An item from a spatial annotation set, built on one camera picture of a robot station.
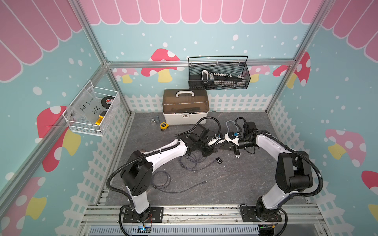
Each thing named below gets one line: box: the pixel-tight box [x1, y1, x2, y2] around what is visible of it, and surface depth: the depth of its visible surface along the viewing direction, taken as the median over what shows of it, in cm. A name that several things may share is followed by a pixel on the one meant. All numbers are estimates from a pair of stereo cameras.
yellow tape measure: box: [159, 121, 170, 131], surface depth 111 cm
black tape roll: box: [100, 95, 116, 110], surface depth 81 cm
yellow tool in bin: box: [94, 110, 107, 126], surface depth 64 cm
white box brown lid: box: [162, 88, 210, 125], surface depth 105 cm
